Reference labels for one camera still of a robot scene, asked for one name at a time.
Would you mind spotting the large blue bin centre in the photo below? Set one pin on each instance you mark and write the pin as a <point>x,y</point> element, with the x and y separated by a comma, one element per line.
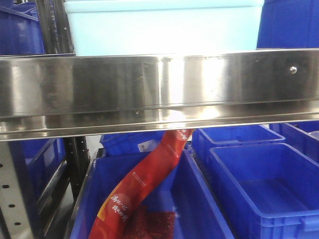
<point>183,192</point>

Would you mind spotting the red printed banner bag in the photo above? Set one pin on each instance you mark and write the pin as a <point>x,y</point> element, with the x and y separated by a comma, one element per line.
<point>128,194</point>

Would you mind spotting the blue bin behind banner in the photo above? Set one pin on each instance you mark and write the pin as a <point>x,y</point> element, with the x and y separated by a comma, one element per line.
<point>133,142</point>

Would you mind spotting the blue bin top right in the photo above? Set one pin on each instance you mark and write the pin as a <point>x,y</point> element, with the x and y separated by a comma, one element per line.
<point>289,24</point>

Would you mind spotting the blue bin lower far left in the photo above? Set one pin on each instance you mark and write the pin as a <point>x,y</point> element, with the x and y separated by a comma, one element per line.
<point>42,157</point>

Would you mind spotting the right shelf steel rail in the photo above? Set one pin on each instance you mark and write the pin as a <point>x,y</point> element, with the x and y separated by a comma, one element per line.
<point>45,96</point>

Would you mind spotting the perforated steel upright post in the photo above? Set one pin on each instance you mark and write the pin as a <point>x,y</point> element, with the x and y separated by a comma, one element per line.
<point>17,202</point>

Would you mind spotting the light blue bin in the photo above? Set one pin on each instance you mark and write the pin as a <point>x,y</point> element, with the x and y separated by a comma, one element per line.
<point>187,27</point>

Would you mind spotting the blue bin far right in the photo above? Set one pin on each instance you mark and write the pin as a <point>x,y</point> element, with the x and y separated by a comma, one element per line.
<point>302,135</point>

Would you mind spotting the blue bin right rear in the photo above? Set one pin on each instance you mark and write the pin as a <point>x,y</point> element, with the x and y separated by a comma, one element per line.
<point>234,139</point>

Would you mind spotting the blue bin right front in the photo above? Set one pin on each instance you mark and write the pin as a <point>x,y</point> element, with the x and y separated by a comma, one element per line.
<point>268,191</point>

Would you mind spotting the blue bin top left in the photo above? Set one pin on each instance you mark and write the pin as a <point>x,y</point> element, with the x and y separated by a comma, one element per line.
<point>20,32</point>

